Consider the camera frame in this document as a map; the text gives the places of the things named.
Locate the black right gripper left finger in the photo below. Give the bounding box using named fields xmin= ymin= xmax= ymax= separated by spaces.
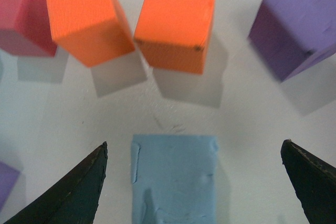
xmin=6 ymin=142 xmax=108 ymax=223

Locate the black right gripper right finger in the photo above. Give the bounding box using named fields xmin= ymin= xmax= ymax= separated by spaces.
xmin=280 ymin=140 xmax=335 ymax=223

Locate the light blue foam cube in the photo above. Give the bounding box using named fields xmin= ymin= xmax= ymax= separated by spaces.
xmin=131 ymin=134 xmax=218 ymax=223

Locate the purple foam cube near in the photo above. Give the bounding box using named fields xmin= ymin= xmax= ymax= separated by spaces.
xmin=0 ymin=162 xmax=20 ymax=210

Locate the purple foam cube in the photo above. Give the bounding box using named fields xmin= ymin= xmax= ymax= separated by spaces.
xmin=249 ymin=0 xmax=335 ymax=81
xmin=0 ymin=162 xmax=20 ymax=210

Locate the purple foam cube far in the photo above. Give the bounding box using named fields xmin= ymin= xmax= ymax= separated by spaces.
xmin=249 ymin=0 xmax=335 ymax=81

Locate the magenta foam cube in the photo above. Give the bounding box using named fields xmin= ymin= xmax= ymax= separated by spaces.
xmin=1 ymin=0 xmax=57 ymax=57

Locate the orange foam cube left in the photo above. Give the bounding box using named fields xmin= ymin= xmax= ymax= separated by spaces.
xmin=47 ymin=0 xmax=135 ymax=67

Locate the orange foam cube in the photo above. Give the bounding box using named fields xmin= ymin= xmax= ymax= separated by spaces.
xmin=47 ymin=0 xmax=135 ymax=67
xmin=134 ymin=0 xmax=215 ymax=74

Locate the orange foam cube right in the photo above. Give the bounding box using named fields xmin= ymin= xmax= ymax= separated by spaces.
xmin=134 ymin=0 xmax=215 ymax=74

